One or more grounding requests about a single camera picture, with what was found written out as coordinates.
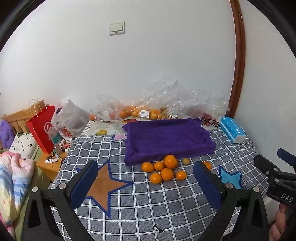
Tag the small orange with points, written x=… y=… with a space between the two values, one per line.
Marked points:
x=155 y=178
x=181 y=175

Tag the small yellow-green fruit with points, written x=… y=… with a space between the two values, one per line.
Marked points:
x=186 y=161

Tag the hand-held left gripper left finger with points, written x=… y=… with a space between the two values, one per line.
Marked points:
x=84 y=185

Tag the white plastic shopping bag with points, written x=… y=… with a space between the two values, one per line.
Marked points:
x=69 y=120

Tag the printed cardboard box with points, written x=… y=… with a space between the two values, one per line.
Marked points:
x=104 y=127

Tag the clear plastic bag of oranges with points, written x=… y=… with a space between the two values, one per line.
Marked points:
x=105 y=111

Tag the oval orange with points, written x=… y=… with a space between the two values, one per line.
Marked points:
x=148 y=166

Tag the large orange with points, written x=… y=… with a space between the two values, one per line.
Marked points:
x=208 y=165
x=170 y=161
x=167 y=174

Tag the purple towel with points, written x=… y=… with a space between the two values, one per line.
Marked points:
x=166 y=139

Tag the blue tissue box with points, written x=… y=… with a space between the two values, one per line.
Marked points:
x=232 y=129

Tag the grey checkered star blanket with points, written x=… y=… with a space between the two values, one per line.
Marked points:
x=143 y=204

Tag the pastel striped quilt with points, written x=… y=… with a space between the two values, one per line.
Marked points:
x=13 y=183

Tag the labelled plastic bag of oranges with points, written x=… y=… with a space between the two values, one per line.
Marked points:
x=143 y=112

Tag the white patterned pillow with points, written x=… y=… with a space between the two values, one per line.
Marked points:
x=24 y=144

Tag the person's right hand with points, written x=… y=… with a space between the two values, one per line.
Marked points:
x=279 y=222

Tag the white light switch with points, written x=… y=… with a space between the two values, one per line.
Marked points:
x=116 y=27

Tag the black eyeglasses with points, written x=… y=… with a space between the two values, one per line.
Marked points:
x=210 y=122

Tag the brown wooden door frame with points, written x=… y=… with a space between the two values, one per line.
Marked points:
x=238 y=53

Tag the medium orange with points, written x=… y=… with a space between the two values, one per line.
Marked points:
x=159 y=166

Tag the red paper bag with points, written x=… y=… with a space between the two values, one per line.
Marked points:
x=41 y=132

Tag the wooden headboard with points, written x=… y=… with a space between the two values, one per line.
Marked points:
x=16 y=119

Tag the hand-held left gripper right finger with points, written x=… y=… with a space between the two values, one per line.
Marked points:
x=207 y=186

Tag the small teal box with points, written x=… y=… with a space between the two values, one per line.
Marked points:
x=55 y=137

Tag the wooden nightstand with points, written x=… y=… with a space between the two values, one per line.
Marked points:
x=50 y=165

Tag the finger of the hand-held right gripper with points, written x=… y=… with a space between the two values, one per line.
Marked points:
x=266 y=164
x=288 y=156

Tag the purple plush pillow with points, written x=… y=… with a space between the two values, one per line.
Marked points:
x=7 y=135

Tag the crumpled clear plastic bag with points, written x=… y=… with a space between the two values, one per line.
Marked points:
x=196 y=99

